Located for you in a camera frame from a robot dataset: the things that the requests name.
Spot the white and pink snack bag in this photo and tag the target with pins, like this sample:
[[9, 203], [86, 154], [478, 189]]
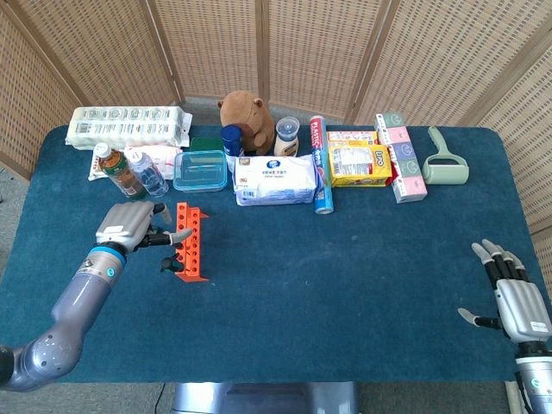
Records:
[[166, 157]]

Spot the green tea bottle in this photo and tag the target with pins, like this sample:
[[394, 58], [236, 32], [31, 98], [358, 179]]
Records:
[[123, 172]]

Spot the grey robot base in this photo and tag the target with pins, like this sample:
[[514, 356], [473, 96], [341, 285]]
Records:
[[259, 399]]

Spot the brown capybara plush toy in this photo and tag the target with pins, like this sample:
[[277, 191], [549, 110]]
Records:
[[250, 116]]

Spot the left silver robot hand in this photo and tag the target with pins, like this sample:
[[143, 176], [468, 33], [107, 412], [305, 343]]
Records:
[[125, 222]]

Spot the red and yellow snack box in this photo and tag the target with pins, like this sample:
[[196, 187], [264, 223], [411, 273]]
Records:
[[351, 137]]

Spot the white egg carton package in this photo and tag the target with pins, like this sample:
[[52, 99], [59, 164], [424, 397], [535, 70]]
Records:
[[125, 125]]

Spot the white wet wipes pack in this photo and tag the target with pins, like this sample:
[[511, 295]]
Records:
[[276, 181]]

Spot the blue and white spray can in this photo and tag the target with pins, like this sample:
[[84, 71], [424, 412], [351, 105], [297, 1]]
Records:
[[232, 140]]

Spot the clear water bottle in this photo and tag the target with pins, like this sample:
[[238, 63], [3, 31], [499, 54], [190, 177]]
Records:
[[148, 174]]

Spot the pastel tissue box pack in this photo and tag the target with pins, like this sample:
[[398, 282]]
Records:
[[405, 172]]

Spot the clear container with blue lid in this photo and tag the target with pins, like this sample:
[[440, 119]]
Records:
[[200, 170]]

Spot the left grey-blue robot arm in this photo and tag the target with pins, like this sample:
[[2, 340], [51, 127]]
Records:
[[77, 306]]

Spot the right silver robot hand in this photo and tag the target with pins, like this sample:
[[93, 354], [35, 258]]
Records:
[[522, 310]]

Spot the white sauce bottle clear cap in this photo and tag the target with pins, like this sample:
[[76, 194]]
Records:
[[286, 144]]

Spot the blue plastic wrap roll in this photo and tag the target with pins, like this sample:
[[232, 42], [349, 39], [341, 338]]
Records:
[[321, 172]]

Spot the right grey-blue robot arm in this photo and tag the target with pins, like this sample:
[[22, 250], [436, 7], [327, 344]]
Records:
[[537, 384]]

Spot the yellow Lipo biscuit bag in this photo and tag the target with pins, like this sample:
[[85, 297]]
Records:
[[358, 166]]

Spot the orange screwdriver rack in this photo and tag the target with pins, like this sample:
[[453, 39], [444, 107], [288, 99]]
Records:
[[194, 259]]

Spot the dark green flat box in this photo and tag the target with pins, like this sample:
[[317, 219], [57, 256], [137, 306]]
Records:
[[207, 144]]

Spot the blue carpet table cover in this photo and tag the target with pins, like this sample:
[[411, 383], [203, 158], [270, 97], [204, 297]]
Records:
[[323, 280]]

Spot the pale green lint roller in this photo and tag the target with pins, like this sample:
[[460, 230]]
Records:
[[444, 172]]

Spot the wicker folding screen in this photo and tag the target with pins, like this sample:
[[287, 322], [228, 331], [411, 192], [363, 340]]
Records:
[[302, 52]]

